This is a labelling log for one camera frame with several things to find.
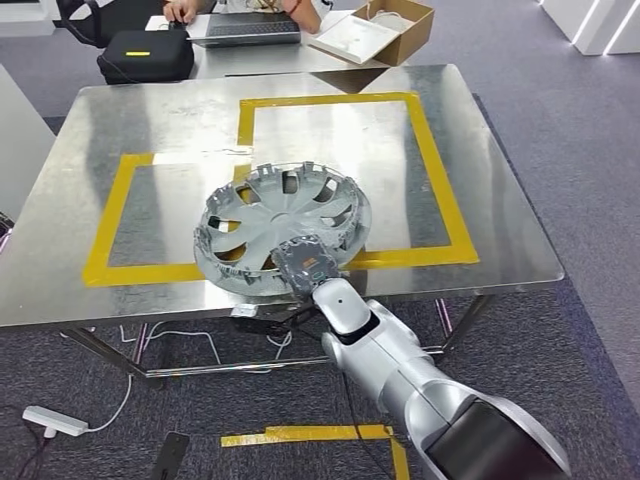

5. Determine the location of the steel workbench table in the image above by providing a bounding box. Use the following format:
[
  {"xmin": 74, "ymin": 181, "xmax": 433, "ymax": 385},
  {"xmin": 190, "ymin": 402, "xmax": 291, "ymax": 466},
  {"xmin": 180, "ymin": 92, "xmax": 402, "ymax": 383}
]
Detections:
[{"xmin": 0, "ymin": 64, "xmax": 566, "ymax": 382}]

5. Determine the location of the white cabinet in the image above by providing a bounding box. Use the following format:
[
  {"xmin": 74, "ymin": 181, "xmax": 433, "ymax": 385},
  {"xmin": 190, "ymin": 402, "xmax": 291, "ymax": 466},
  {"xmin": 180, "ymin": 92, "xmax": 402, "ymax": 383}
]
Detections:
[{"xmin": 0, "ymin": 62, "xmax": 57, "ymax": 223}]

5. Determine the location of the person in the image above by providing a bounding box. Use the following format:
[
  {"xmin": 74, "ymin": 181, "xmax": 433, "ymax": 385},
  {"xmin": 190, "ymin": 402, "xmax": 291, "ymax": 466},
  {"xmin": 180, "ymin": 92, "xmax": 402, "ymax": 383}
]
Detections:
[{"xmin": 162, "ymin": 0, "xmax": 335, "ymax": 36}]

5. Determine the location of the white power cable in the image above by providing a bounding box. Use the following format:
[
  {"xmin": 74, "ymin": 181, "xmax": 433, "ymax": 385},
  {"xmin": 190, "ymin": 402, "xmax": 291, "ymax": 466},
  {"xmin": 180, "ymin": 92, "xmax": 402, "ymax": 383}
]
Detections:
[{"xmin": 50, "ymin": 321, "xmax": 294, "ymax": 440}]

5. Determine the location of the white flat box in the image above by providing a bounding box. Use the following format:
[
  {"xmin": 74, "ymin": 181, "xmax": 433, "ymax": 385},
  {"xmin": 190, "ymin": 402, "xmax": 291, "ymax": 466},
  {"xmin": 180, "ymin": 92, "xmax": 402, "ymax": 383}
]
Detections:
[{"xmin": 309, "ymin": 13, "xmax": 416, "ymax": 66}]

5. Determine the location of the brown cardboard box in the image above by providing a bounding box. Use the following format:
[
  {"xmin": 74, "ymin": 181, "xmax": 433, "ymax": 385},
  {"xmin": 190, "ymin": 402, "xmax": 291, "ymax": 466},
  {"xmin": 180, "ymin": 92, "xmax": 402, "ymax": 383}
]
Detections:
[{"xmin": 365, "ymin": 0, "xmax": 436, "ymax": 69}]

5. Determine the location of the white power strip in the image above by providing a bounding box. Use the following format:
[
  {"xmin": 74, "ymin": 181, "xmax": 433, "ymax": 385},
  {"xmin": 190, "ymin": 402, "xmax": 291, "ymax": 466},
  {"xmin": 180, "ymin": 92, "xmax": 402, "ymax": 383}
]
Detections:
[{"xmin": 22, "ymin": 405, "xmax": 90, "ymax": 439}]

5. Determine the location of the black case yellow stripe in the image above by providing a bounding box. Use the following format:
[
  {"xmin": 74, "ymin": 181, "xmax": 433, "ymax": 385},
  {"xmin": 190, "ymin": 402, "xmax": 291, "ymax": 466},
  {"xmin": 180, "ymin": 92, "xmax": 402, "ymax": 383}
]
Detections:
[{"xmin": 96, "ymin": 28, "xmax": 196, "ymax": 86}]

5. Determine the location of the grey plastic wheel cover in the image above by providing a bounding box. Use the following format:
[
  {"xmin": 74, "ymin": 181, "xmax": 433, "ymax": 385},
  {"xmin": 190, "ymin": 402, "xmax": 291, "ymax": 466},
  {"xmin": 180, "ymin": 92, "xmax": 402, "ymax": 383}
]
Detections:
[{"xmin": 193, "ymin": 160, "xmax": 374, "ymax": 298}]

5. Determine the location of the white illuminated plinth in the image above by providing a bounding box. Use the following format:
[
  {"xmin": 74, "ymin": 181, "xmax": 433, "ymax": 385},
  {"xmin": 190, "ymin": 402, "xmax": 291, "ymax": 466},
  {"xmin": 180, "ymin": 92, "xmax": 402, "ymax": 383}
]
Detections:
[
  {"xmin": 572, "ymin": 0, "xmax": 640, "ymax": 58},
  {"xmin": 539, "ymin": 0, "xmax": 601, "ymax": 48}
]

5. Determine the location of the black camera cable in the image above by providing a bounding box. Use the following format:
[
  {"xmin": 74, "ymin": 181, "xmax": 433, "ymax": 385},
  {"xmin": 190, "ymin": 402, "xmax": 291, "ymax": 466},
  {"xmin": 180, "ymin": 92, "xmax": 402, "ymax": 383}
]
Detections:
[{"xmin": 340, "ymin": 370, "xmax": 386, "ymax": 480}]

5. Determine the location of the grey laptop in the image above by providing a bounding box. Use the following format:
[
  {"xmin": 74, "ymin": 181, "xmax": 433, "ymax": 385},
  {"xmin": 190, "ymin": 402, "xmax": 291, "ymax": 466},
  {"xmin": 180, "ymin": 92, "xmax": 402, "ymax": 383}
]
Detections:
[{"xmin": 189, "ymin": 9, "xmax": 303, "ymax": 49}]

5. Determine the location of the black office chair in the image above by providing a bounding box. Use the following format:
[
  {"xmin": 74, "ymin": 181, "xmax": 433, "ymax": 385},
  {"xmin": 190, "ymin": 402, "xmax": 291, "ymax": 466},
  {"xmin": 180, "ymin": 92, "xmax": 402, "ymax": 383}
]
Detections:
[{"xmin": 54, "ymin": 0, "xmax": 168, "ymax": 49}]

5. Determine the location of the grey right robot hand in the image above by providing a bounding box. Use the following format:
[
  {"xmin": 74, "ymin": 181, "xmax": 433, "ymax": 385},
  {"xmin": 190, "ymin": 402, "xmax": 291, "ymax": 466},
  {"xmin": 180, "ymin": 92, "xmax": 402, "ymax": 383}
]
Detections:
[{"xmin": 269, "ymin": 233, "xmax": 341, "ymax": 303}]

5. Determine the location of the person's right hand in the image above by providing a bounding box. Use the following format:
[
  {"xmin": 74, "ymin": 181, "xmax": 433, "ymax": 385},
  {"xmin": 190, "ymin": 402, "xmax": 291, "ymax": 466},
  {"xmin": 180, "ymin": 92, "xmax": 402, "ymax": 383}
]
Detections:
[{"xmin": 162, "ymin": 0, "xmax": 202, "ymax": 26}]

